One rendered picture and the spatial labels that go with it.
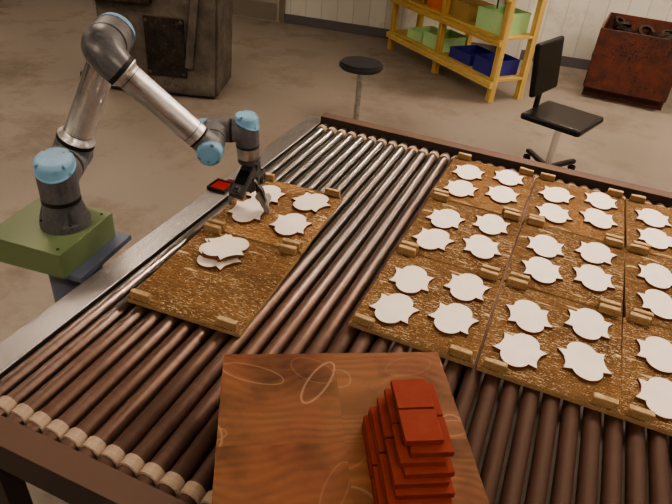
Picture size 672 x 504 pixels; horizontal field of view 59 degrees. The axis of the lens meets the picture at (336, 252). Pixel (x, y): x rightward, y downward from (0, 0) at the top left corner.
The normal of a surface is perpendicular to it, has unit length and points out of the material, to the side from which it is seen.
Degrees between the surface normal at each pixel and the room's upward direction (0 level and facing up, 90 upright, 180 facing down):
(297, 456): 0
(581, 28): 90
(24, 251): 90
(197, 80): 90
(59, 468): 0
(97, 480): 0
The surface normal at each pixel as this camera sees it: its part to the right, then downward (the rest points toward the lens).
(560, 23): -0.29, 0.52
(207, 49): -0.07, 0.55
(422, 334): 0.07, -0.83
